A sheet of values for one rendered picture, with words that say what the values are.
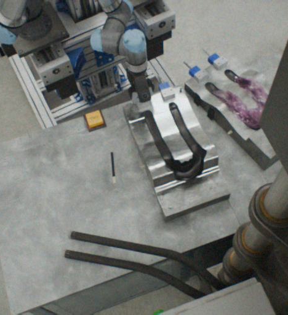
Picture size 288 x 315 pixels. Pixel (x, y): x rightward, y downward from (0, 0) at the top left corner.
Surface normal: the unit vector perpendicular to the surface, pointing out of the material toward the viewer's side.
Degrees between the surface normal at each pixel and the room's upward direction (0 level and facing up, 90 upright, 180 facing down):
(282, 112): 90
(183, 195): 0
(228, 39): 0
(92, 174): 0
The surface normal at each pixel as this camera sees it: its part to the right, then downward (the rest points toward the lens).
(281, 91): -0.94, 0.33
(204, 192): -0.06, -0.44
